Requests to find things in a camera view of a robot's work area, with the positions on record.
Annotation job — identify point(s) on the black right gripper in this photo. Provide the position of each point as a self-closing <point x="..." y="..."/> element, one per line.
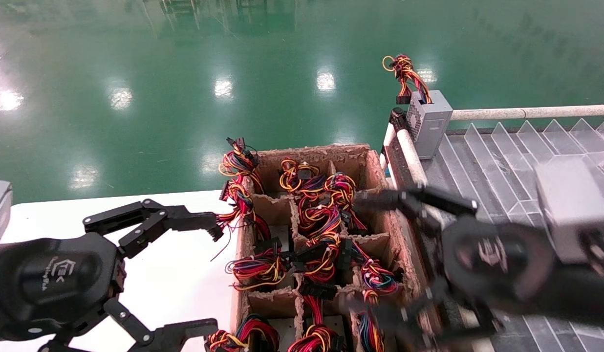
<point x="497" y="264"/>

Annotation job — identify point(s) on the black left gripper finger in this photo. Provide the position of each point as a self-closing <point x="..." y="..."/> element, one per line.
<point x="180" y="337"/>

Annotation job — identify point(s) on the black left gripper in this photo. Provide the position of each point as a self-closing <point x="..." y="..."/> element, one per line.
<point x="48" y="278"/>

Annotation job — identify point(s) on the brown pulp divider box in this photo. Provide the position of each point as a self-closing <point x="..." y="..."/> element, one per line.
<point x="263" y="305"/>

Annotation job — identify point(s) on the dark grey rack bed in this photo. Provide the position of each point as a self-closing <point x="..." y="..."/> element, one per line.
<point x="443" y="171"/>

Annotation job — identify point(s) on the black rack edge strip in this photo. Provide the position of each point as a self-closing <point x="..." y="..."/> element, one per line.
<point x="399" y="171"/>

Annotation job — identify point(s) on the white slanted rack tube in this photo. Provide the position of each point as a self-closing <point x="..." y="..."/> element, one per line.
<point x="414" y="161"/>

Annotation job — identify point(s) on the clear plastic divider sheet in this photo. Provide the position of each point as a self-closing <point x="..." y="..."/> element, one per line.
<point x="502" y="161"/>

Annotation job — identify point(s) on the short white rack tube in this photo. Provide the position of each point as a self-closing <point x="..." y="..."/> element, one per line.
<point x="388" y="144"/>

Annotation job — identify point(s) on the black pipe joint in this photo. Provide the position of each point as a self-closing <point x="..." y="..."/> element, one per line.
<point x="397" y="117"/>

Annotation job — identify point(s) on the long white rack tube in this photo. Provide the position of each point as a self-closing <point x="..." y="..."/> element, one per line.
<point x="527" y="113"/>

